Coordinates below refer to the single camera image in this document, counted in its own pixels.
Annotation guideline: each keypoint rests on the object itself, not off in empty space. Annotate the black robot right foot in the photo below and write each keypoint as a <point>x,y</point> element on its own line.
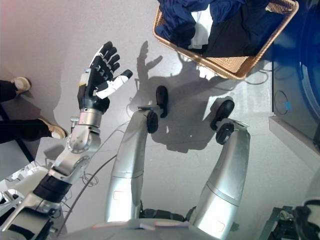
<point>225,107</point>

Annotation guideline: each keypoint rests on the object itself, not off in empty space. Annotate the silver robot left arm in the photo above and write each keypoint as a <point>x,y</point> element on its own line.
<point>82,140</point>

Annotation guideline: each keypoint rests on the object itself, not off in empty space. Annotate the white garment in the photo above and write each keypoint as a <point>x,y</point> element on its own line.
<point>200,32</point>

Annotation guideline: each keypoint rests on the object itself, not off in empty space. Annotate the grey robot torso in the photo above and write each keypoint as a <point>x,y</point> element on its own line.
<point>150,232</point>

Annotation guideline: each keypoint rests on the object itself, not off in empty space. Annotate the person in black clothes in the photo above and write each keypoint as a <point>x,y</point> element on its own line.
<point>22,131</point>

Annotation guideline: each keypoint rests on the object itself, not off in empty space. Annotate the dark grey washing machine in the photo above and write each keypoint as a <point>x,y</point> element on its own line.
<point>300,75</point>

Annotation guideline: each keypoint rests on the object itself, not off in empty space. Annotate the silver robot left leg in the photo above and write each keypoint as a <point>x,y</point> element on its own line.
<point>127,162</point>

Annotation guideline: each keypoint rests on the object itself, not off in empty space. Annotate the black garment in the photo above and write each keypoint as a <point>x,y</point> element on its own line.
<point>232,37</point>

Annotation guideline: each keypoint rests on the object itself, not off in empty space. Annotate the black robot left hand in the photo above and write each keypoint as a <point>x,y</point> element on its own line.
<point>96,85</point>

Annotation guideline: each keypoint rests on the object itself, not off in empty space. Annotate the woven wicker laundry basket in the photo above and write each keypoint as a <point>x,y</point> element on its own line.
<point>232,67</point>

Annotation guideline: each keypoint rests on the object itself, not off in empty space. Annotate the silver robot leg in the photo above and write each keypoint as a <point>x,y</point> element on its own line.
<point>127,162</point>
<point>225,175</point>

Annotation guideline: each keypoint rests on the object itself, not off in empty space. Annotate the black robot left foot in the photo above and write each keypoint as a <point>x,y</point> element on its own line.
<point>162,97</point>

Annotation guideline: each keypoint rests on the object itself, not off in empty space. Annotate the beige shoe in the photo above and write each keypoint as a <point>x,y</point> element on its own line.
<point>56,130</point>
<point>23,83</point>

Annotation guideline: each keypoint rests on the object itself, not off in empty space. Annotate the black robot foot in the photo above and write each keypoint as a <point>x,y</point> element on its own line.
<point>225,107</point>
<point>162,97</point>

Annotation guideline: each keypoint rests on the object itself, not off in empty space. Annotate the navy blue garment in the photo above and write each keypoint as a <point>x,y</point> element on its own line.
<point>175,15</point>

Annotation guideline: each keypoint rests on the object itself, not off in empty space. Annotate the silver robot right leg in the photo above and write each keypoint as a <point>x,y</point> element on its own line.
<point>225,175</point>

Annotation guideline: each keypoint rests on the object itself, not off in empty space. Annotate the white appliance base platform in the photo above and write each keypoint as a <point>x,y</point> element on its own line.
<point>287,132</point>

